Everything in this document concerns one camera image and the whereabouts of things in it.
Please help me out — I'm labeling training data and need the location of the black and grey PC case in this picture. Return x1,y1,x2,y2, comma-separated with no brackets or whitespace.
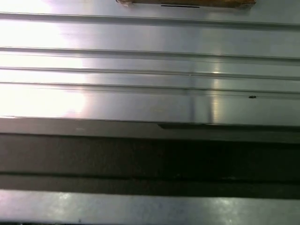
0,116,300,225

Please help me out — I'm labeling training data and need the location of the brown base plate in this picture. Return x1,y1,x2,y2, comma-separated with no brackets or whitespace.
115,0,257,9

